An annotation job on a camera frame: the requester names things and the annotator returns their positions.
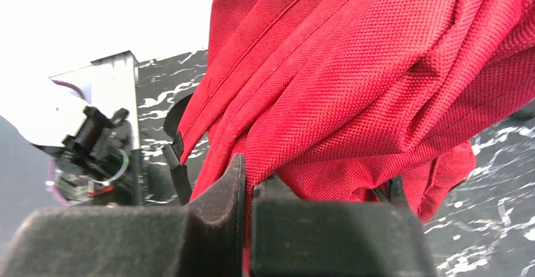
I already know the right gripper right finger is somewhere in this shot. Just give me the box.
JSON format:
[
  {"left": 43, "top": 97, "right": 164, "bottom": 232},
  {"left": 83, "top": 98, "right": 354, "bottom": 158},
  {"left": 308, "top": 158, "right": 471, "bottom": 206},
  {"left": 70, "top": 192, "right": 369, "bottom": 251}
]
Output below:
[{"left": 250, "top": 175, "right": 437, "bottom": 276}]

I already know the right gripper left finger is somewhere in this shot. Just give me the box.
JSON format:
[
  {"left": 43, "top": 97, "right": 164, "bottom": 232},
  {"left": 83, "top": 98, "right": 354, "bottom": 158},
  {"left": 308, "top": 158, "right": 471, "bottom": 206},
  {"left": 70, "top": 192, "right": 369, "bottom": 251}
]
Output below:
[{"left": 1, "top": 154, "right": 245, "bottom": 276}]

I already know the red student backpack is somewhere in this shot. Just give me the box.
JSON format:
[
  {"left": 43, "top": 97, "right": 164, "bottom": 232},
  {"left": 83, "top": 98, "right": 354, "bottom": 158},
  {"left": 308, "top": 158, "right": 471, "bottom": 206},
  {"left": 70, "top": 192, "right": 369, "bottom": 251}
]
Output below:
[{"left": 163, "top": 0, "right": 534, "bottom": 276}]

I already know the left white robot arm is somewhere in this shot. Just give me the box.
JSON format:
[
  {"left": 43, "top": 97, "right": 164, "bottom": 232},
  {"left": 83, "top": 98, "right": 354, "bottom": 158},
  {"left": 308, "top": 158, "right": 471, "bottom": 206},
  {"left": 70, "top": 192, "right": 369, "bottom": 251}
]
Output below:
[{"left": 1, "top": 78, "right": 142, "bottom": 206}]

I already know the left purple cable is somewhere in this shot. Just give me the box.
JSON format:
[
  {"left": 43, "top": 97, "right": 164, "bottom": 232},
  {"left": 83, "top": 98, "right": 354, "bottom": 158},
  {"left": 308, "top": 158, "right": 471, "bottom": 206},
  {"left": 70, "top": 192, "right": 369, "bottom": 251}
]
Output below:
[{"left": 45, "top": 78, "right": 91, "bottom": 207}]

